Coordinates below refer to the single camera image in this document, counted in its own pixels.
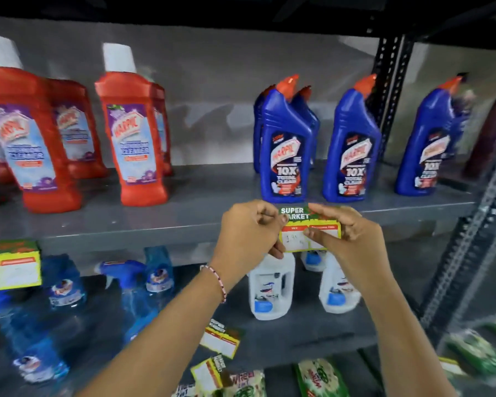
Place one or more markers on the blue liquid cleaner bottle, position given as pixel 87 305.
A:
pixel 29 347
pixel 64 285
pixel 159 270

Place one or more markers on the black perforated shelf post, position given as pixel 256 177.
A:
pixel 390 74

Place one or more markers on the person's left forearm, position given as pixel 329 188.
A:
pixel 161 339

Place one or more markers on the dark metal shelf board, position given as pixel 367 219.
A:
pixel 190 10

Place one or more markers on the white plastic jug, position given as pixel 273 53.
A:
pixel 337 291
pixel 270 291
pixel 313 260

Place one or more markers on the person's left hand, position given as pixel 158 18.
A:
pixel 242 237

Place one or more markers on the grey metal shelf board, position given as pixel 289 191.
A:
pixel 301 336
pixel 190 198

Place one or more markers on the row of blue toilet cleaner bottles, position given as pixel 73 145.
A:
pixel 351 152

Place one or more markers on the dark maroon bottle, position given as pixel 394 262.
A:
pixel 487 140

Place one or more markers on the blue trigger spray bottle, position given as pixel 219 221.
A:
pixel 134 297

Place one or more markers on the green yellow price tag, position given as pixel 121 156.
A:
pixel 221 341
pixel 10 268
pixel 206 374
pixel 297 237
pixel 451 366

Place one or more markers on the person's left thumb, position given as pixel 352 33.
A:
pixel 277 250

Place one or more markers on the row of red cleaner bottles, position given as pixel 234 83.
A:
pixel 132 132

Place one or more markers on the person's right hand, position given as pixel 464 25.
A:
pixel 357 254

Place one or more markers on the person's right forearm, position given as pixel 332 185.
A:
pixel 401 339

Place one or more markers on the grey perforated shelf post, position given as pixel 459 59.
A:
pixel 463 248

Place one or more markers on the person's right thumb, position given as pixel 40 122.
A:
pixel 320 237

